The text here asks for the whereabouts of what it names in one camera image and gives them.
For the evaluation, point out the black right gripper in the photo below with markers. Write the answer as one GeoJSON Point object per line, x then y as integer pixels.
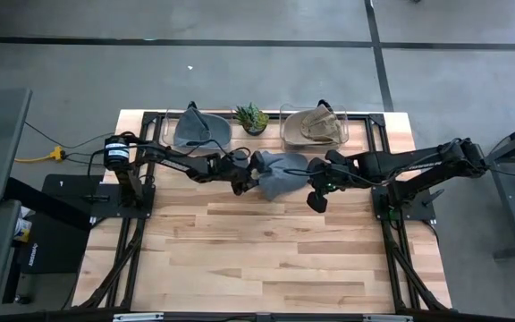
{"type": "Point", "coordinates": [333, 174]}

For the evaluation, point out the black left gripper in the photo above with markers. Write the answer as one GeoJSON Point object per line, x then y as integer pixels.
{"type": "Point", "coordinates": [235, 172]}

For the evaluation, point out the grey baseball cap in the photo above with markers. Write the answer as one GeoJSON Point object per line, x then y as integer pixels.
{"type": "Point", "coordinates": [284, 179]}
{"type": "Point", "coordinates": [204, 132]}

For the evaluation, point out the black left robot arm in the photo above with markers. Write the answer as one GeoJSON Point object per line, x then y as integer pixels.
{"type": "Point", "coordinates": [172, 163]}

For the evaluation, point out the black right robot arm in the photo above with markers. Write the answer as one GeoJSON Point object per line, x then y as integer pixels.
{"type": "Point", "coordinates": [418, 163]}

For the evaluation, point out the potted green succulent plant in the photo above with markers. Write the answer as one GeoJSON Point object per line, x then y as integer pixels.
{"type": "Point", "coordinates": [252, 118]}

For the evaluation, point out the clear plastic bin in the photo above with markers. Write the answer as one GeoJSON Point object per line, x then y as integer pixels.
{"type": "Point", "coordinates": [170, 134]}
{"type": "Point", "coordinates": [344, 116]}

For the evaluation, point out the black bin clip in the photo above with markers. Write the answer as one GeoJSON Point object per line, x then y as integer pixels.
{"type": "Point", "coordinates": [191, 105]}
{"type": "Point", "coordinates": [323, 103]}

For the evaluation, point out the black tool case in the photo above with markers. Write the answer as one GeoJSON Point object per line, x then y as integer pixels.
{"type": "Point", "coordinates": [56, 250]}

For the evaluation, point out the black aluminium table frame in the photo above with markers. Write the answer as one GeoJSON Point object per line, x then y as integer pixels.
{"type": "Point", "coordinates": [148, 232]}

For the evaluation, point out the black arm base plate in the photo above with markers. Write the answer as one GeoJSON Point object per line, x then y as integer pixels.
{"type": "Point", "coordinates": [74, 201]}
{"type": "Point", "coordinates": [420, 212]}

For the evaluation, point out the white metal bracket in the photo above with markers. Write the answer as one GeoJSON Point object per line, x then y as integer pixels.
{"type": "Point", "coordinates": [137, 317]}
{"type": "Point", "coordinates": [387, 318]}

